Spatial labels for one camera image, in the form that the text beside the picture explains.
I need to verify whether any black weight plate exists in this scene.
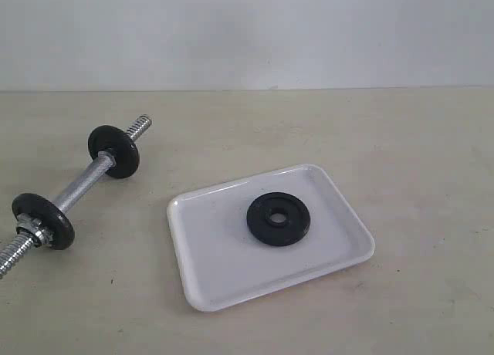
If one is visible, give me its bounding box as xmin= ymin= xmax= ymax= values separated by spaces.
xmin=246 ymin=192 xmax=311 ymax=247
xmin=88 ymin=125 xmax=140 ymax=179
xmin=12 ymin=193 xmax=75 ymax=250

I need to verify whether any chrome threaded dumbbell bar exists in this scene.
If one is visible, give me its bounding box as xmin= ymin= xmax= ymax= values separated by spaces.
xmin=1 ymin=114 xmax=152 ymax=277

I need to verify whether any white rectangular plastic tray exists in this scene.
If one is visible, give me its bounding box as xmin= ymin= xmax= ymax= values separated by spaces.
xmin=167 ymin=164 xmax=375 ymax=312

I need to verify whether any chrome spinlock collar nut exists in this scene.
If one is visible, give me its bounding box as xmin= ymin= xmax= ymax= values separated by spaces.
xmin=16 ymin=213 xmax=53 ymax=248

